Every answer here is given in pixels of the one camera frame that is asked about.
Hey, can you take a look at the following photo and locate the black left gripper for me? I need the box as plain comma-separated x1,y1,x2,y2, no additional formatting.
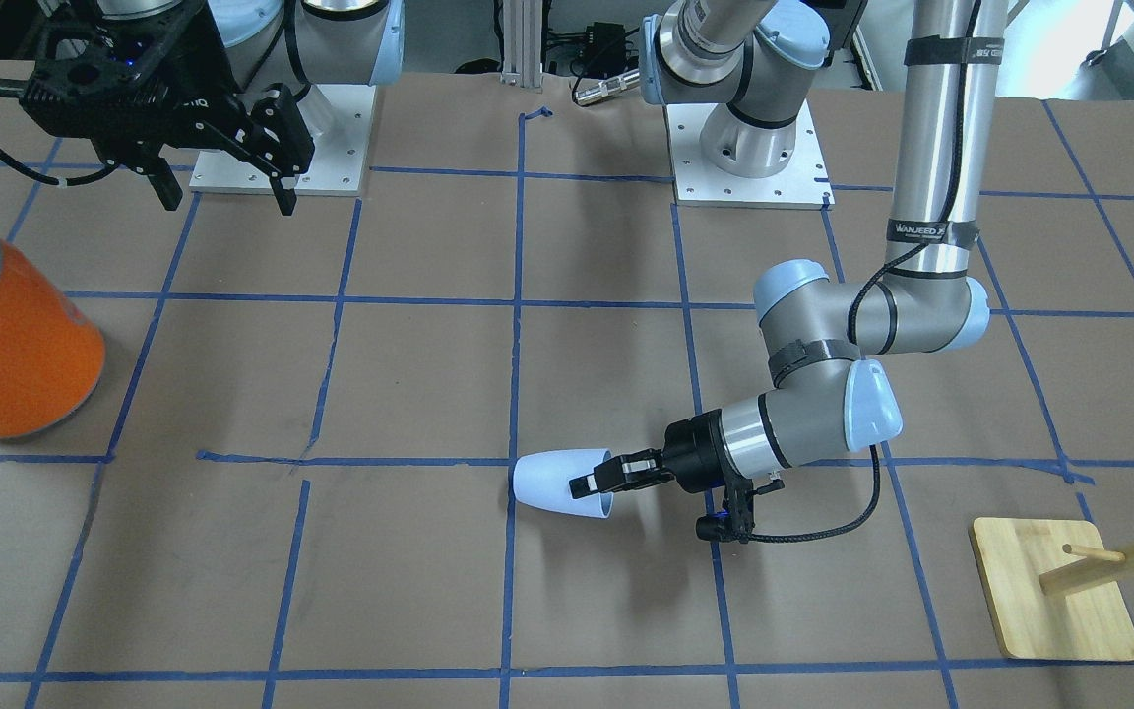
570,414,736,498

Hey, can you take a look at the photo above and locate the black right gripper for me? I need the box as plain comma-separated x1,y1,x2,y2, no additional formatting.
20,1,315,217

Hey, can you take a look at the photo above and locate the light blue plastic cup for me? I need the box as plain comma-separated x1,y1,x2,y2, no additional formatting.
513,448,615,520

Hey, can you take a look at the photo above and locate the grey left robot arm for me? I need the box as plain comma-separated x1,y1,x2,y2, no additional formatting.
562,1,1008,499

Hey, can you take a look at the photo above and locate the wooden cup rack stand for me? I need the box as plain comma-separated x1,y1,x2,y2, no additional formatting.
968,516,1134,662

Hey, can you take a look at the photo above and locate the orange can with grey lid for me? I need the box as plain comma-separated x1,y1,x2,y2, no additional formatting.
0,238,105,439

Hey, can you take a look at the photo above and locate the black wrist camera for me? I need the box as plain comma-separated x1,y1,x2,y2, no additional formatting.
696,479,785,545

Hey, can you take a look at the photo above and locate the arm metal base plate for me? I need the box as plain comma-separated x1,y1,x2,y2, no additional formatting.
665,102,836,210
189,84,378,197

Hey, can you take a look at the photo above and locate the black braided camera cable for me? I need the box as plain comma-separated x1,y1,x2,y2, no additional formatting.
750,445,883,545

